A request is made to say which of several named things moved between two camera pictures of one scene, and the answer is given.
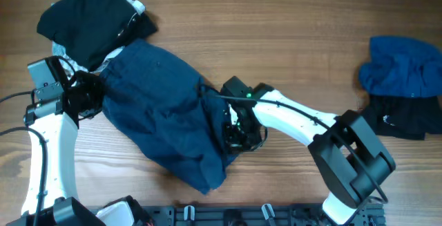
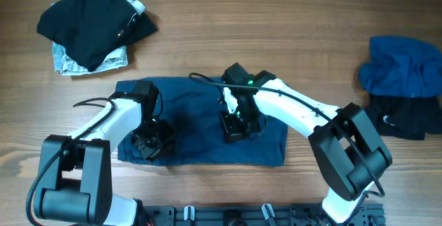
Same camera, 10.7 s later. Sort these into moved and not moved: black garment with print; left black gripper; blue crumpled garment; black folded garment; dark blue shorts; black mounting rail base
Moved: dark blue shorts; left black gripper
Not moved: black mounting rail base; blue crumpled garment; black folded garment; black garment with print
